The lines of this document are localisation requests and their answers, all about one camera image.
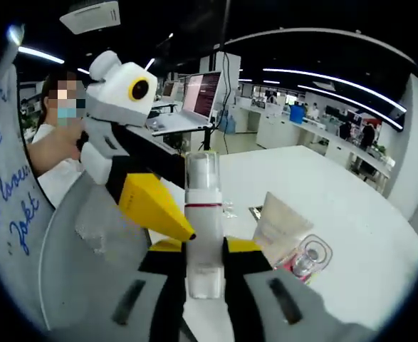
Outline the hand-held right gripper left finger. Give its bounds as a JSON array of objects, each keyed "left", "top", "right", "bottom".
[{"left": 101, "top": 239, "right": 188, "bottom": 342}]

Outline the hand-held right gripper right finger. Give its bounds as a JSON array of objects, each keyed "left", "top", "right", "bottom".
[{"left": 223, "top": 237, "right": 338, "bottom": 342}]

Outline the slim white skincare bottle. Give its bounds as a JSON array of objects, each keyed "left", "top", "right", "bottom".
[{"left": 184, "top": 150, "right": 224, "bottom": 301}]

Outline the white skincare tube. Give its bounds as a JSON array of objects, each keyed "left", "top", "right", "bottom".
[{"left": 252, "top": 191, "right": 315, "bottom": 269}]

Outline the blue storage bin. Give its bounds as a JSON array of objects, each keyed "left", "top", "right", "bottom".
[{"left": 288, "top": 104, "right": 307, "bottom": 124}]

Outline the person's left hand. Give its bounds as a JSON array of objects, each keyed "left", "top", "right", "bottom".
[{"left": 68, "top": 130, "right": 90, "bottom": 163}]

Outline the small white laptop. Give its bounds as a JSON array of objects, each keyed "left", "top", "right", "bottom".
[{"left": 160, "top": 80, "right": 185, "bottom": 106}]

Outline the black laptop stand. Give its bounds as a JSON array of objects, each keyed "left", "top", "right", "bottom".
[{"left": 200, "top": 123, "right": 217, "bottom": 155}]

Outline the open white laptop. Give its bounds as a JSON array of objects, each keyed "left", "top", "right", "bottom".
[{"left": 151, "top": 71, "right": 224, "bottom": 138}]

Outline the grey office chair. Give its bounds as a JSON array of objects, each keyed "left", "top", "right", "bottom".
[{"left": 37, "top": 170, "right": 153, "bottom": 333}]

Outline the blue water jug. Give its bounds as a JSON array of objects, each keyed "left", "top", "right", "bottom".
[{"left": 218, "top": 113, "right": 238, "bottom": 135}]

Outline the ceiling air conditioner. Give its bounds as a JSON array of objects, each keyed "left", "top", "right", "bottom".
[{"left": 59, "top": 0, "right": 122, "bottom": 35}]

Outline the white shirt blue writing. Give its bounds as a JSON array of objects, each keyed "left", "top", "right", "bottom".
[{"left": 0, "top": 46, "right": 57, "bottom": 258}]

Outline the white office counter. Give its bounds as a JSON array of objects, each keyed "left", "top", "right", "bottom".
[{"left": 229, "top": 102, "right": 397, "bottom": 187}]

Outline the long ceiling light strip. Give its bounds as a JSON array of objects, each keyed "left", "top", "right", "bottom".
[
  {"left": 297, "top": 84, "right": 404, "bottom": 130},
  {"left": 263, "top": 67, "right": 407, "bottom": 113}
]

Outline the black hanging cable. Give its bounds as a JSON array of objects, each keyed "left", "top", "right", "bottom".
[{"left": 220, "top": 0, "right": 231, "bottom": 155}]

